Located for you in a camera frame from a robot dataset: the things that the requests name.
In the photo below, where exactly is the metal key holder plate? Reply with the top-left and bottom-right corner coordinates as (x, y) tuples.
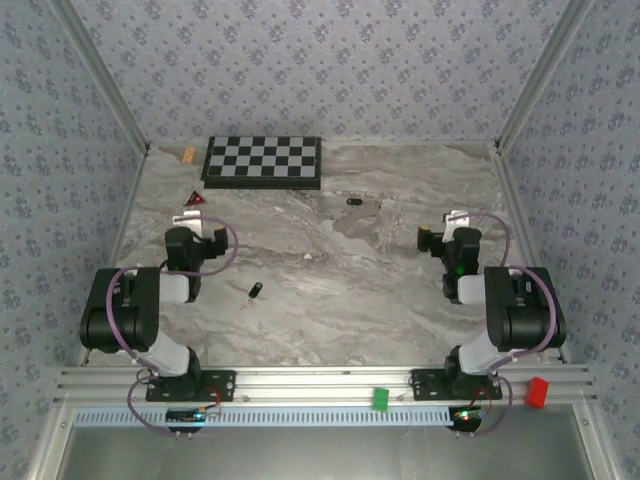
(333, 199), (382, 239)

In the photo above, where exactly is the black-headed key with tag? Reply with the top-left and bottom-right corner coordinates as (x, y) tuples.
(238, 281), (265, 314)

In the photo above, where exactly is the black white chessboard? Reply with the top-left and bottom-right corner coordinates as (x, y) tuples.
(200, 135), (323, 191)

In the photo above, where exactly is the red block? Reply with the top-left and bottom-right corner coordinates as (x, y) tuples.
(523, 376), (550, 409)

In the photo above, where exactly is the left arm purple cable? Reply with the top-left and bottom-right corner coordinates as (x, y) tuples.
(110, 215), (240, 437)

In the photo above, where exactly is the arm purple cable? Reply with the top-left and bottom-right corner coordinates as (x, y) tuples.
(110, 215), (240, 437)
(449, 210), (560, 437)

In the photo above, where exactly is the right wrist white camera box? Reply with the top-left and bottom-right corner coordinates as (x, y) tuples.
(441, 209), (471, 241)

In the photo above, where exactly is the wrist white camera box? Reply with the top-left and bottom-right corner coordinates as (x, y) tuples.
(172, 209), (204, 239)
(441, 209), (471, 241)

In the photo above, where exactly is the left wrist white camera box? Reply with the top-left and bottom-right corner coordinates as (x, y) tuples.
(172, 209), (204, 239)

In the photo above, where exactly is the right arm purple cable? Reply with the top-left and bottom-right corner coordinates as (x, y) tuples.
(449, 210), (560, 437)

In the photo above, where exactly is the aluminium side rail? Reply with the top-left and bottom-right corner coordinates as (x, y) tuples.
(492, 144), (571, 364)
(74, 147), (151, 366)

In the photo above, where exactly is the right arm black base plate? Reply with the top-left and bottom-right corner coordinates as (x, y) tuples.
(409, 368), (504, 403)

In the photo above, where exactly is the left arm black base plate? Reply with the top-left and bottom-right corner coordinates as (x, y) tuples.
(144, 368), (237, 403)

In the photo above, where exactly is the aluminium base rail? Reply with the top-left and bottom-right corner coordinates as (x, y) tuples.
(53, 364), (599, 405)

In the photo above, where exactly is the light blue cable duct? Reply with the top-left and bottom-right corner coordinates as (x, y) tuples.
(74, 405), (459, 429)

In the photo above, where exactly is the aluminium corner post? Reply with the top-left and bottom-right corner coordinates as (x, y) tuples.
(493, 0), (599, 151)
(49, 0), (152, 154)

